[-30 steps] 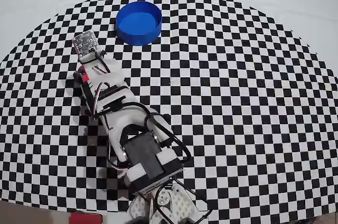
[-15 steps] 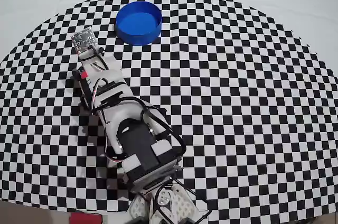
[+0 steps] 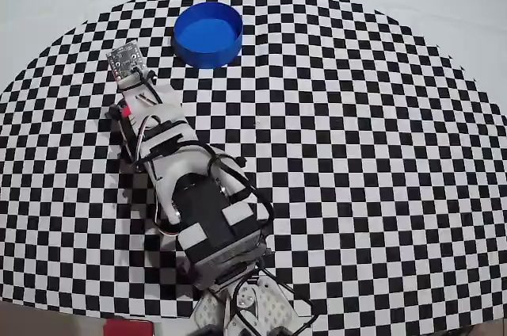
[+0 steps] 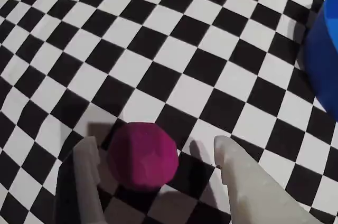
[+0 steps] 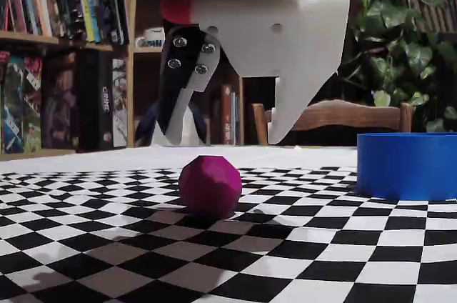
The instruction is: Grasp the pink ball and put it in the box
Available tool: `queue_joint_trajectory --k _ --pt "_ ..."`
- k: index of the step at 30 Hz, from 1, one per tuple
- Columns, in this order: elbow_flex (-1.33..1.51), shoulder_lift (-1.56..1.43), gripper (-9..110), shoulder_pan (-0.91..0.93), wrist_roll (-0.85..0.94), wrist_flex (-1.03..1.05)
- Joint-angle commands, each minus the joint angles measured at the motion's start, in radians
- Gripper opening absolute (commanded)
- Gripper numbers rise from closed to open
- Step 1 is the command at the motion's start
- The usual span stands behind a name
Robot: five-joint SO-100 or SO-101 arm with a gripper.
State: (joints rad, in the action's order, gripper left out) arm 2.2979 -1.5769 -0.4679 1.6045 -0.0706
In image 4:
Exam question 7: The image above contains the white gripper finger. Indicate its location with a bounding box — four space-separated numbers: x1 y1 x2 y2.
213 135 324 224
73 136 107 224

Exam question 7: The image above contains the pink faceted ball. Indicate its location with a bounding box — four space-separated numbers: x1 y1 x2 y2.
107 122 180 190

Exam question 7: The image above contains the blue round box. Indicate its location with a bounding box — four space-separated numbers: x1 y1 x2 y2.
302 0 338 123

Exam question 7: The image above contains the black white checkered mat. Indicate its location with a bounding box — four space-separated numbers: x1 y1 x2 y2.
0 0 338 224

